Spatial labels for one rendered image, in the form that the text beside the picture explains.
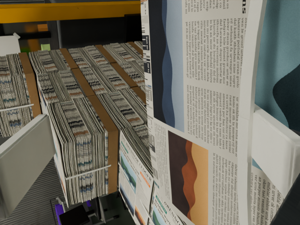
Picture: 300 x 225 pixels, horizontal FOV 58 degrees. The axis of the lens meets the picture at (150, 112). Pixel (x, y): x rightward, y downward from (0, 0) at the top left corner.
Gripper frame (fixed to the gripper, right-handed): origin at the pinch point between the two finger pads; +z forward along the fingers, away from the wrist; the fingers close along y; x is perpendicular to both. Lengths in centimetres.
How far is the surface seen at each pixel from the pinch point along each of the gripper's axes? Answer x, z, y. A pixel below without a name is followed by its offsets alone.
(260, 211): -6.7, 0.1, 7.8
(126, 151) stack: -40, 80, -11
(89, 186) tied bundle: -59, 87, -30
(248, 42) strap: 5.4, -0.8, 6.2
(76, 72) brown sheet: -14, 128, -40
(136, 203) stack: -61, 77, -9
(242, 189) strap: -4.0, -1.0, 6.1
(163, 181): -11.3, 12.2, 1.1
